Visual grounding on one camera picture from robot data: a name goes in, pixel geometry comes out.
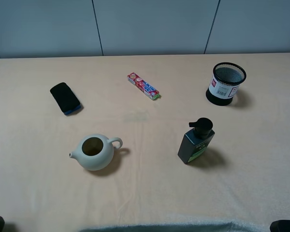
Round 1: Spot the black pump dispenser bottle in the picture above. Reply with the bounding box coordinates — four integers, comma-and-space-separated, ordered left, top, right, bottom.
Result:
178, 117, 215, 164

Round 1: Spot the black object bottom right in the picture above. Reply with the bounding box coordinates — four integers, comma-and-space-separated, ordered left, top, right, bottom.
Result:
270, 220, 290, 232

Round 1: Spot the red candy pack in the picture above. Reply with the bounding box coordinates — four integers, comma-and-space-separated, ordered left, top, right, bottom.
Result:
127, 72, 160, 101

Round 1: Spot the white ceramic teapot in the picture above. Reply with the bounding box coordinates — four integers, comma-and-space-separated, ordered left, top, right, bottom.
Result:
69, 134, 123, 171

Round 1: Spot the cream tablecloth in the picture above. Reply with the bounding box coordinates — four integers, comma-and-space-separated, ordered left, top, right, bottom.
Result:
0, 53, 290, 232

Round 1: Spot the black and blue eraser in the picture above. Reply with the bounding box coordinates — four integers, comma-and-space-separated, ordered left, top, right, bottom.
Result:
50, 82, 82, 116

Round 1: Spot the black mesh pen holder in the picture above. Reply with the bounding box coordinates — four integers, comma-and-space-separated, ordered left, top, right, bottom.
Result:
205, 62, 247, 106

